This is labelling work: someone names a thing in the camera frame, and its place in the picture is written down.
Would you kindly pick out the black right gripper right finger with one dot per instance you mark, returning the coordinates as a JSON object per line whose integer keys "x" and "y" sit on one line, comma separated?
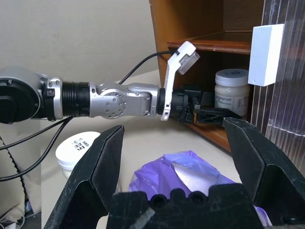
{"x": 269, "y": 176}

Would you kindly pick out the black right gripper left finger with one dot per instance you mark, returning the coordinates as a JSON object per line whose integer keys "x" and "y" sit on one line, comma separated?
{"x": 95, "y": 171}

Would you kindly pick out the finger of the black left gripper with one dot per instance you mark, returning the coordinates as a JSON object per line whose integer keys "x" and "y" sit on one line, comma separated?
{"x": 212, "y": 115}
{"x": 208, "y": 99}

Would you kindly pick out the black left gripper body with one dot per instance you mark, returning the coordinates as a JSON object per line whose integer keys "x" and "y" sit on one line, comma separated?
{"x": 183, "y": 102}

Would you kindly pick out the white lidded sauce bottle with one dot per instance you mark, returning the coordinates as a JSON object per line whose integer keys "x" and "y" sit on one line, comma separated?
{"x": 230, "y": 93}
{"x": 71, "y": 148}

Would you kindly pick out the purple tissue pack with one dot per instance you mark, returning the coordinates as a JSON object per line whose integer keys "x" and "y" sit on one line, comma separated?
{"x": 155, "y": 174}

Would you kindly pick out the ribbed clear acrylic door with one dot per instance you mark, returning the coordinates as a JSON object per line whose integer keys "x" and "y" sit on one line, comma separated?
{"x": 290, "y": 100}

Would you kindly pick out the brown wooden cabinet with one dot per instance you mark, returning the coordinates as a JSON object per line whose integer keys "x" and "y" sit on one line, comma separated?
{"x": 190, "y": 23}

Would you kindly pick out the beige fabric with black zipper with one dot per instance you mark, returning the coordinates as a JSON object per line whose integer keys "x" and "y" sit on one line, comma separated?
{"x": 14, "y": 167}

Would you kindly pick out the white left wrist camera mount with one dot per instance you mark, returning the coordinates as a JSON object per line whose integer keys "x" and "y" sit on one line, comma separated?
{"x": 170, "y": 78}

